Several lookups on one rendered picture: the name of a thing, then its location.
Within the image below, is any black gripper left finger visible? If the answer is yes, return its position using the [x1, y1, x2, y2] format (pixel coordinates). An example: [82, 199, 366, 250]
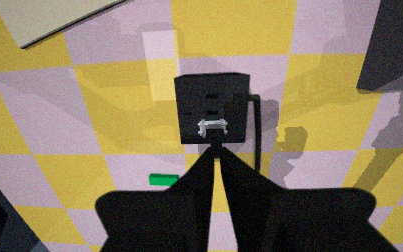
[94, 147, 215, 252]

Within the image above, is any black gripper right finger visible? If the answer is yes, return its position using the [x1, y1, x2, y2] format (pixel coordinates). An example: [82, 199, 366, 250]
[220, 147, 377, 252]

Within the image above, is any small green block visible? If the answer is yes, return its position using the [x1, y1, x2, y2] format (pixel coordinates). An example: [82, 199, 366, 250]
[149, 173, 179, 186]

